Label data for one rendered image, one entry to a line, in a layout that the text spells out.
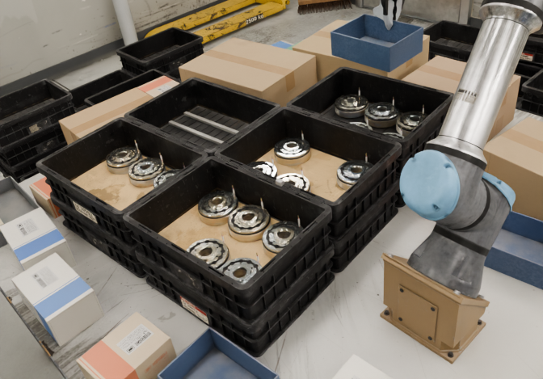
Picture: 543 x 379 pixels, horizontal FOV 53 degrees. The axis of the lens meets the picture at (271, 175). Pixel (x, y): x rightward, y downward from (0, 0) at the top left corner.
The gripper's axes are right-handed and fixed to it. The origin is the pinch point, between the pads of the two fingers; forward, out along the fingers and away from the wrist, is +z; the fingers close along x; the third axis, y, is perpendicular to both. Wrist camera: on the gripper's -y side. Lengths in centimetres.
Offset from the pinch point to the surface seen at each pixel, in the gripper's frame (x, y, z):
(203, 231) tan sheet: 69, 1, 34
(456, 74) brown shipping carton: -31.1, -4.1, 23.7
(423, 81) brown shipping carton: -21.2, 2.0, 24.4
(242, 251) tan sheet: 67, -11, 34
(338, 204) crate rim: 49, -25, 23
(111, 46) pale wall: -61, 326, 100
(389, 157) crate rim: 28.4, -22.6, 21.0
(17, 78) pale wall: 17, 326, 103
